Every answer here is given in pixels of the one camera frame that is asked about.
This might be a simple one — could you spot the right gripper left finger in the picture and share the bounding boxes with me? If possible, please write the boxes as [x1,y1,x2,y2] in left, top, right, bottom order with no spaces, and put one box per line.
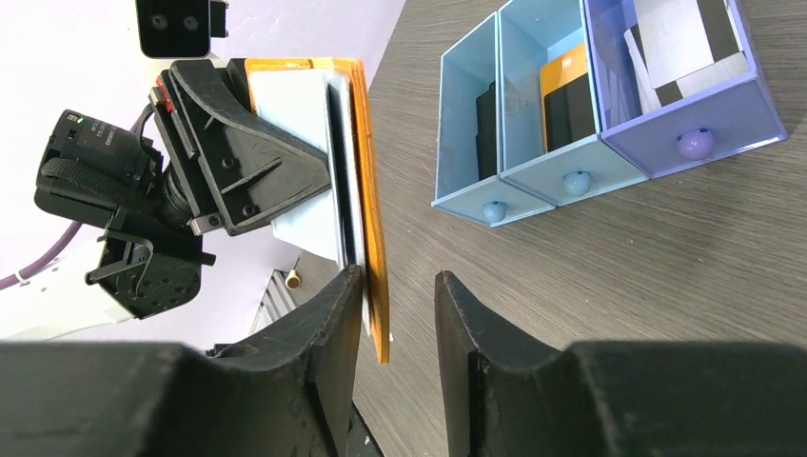
[214,266,364,456]

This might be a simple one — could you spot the yellow item in blue drawer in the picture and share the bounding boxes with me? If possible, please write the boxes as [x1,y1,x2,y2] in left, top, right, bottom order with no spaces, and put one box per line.
[539,43,596,152]

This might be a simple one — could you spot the orange leather card holder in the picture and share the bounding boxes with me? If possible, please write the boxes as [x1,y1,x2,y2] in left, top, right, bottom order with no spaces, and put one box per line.
[245,57,391,365]

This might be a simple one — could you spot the black item in left drawer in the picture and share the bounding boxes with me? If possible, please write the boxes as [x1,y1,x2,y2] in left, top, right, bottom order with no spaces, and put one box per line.
[476,82,498,181]

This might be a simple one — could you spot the blue purple three-drawer organizer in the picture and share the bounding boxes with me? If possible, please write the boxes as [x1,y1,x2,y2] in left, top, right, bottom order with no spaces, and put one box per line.
[432,1,787,227]

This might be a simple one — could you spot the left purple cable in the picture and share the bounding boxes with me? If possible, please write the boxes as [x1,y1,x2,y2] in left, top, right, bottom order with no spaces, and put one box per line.
[0,220,87,292]

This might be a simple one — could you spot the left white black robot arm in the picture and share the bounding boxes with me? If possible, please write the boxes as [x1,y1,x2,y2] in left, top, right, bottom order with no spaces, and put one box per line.
[1,58,331,341]

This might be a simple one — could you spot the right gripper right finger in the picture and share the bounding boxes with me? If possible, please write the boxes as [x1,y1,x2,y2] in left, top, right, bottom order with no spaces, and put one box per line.
[434,271,568,456]

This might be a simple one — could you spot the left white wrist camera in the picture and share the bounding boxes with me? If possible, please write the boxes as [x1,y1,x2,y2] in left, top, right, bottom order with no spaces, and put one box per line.
[135,0,229,59]

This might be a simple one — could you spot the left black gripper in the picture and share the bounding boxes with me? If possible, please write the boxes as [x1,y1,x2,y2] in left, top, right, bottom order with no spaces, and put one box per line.
[150,58,331,236]

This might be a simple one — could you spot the dark grey credit card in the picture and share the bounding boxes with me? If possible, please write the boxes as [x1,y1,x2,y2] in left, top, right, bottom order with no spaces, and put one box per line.
[327,79,357,268]

